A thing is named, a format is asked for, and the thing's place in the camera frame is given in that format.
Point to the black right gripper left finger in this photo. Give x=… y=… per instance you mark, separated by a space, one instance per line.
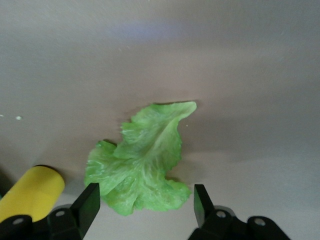
x=82 y=217

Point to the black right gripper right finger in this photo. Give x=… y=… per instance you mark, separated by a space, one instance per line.
x=210 y=222

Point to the yellow squeeze bottle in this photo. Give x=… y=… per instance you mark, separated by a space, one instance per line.
x=32 y=190

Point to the green lettuce leaf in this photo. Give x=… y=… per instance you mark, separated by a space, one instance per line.
x=145 y=155

